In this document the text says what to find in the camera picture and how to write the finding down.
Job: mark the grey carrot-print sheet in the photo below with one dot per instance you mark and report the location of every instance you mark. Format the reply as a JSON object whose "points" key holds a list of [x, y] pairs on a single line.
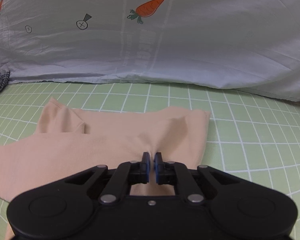
{"points": [[190, 42]]}

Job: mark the beige long-sleeve shirt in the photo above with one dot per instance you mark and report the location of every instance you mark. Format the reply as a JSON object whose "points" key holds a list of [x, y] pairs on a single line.
{"points": [[115, 130]]}

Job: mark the blue plaid garment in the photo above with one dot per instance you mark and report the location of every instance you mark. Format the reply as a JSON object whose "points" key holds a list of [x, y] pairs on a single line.
{"points": [[0, 82]]}

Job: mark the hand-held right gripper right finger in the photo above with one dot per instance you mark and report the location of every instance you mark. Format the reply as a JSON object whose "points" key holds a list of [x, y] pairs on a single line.
{"points": [[156, 167]]}

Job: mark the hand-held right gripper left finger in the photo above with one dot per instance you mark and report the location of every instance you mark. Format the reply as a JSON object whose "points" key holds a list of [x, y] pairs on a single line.
{"points": [[147, 167]]}

